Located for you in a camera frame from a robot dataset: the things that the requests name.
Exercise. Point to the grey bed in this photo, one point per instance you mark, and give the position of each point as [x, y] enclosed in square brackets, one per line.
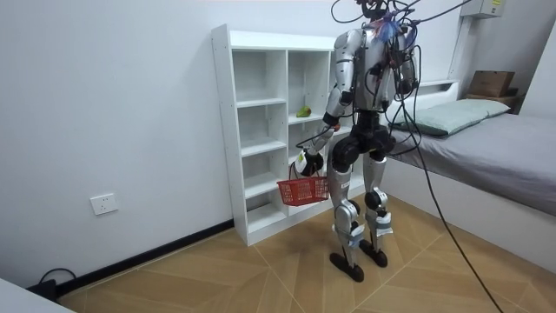
[491, 161]

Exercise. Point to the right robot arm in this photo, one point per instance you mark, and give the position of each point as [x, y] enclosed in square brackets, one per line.
[408, 74]

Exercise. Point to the brown cardboard box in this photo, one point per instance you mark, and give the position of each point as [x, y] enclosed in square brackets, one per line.
[491, 83]

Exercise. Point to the red plastic basket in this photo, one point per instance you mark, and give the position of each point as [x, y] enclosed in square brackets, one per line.
[304, 191]

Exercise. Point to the light green pillow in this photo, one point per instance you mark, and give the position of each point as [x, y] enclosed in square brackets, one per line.
[456, 114]

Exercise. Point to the white wall socket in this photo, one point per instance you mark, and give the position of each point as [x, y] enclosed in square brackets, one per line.
[103, 204]

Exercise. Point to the white wall box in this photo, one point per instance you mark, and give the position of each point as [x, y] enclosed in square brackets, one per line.
[482, 7]

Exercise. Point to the robot legs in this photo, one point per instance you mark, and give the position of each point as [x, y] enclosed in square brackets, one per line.
[343, 191]

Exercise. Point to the white shelf unit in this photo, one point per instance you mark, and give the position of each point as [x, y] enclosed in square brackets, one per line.
[260, 126]

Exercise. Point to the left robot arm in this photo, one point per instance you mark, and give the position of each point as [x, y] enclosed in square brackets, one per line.
[345, 65]

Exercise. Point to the robot body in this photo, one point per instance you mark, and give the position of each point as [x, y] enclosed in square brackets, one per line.
[373, 74]

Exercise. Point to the green fruit soft toy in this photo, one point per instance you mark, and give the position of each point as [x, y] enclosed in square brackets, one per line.
[303, 112]

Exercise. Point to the white desk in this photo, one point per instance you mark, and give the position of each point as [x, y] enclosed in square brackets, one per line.
[21, 300]

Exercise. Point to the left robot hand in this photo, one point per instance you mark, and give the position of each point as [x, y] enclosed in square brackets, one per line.
[309, 164]

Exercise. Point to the black power adapter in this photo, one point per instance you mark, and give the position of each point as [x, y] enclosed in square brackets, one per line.
[43, 289]

